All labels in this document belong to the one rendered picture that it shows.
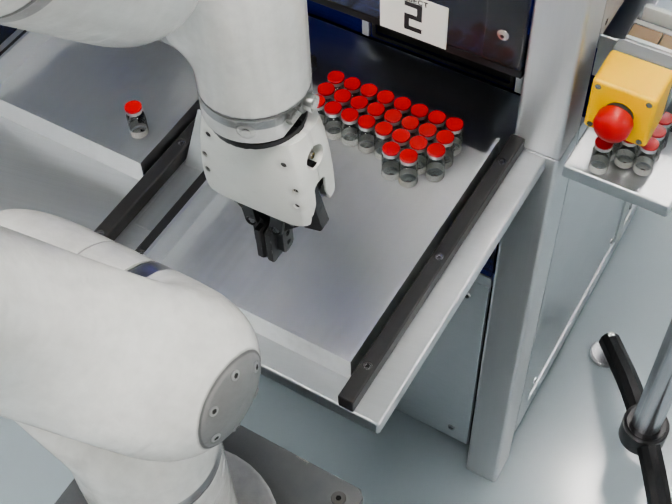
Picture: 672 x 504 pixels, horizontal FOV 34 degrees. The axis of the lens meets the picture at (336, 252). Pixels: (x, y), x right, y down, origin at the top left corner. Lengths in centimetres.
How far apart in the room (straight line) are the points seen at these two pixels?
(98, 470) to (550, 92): 66
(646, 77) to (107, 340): 73
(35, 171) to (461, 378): 79
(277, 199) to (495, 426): 107
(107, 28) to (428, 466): 156
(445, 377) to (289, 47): 113
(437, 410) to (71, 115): 86
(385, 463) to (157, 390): 141
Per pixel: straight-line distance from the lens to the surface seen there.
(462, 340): 169
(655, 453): 197
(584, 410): 213
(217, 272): 120
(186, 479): 85
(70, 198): 130
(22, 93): 143
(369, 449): 206
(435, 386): 185
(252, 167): 84
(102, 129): 136
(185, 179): 129
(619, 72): 120
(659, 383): 183
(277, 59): 74
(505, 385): 174
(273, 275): 119
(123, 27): 58
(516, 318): 158
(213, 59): 74
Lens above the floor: 185
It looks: 53 degrees down
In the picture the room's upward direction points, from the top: 3 degrees counter-clockwise
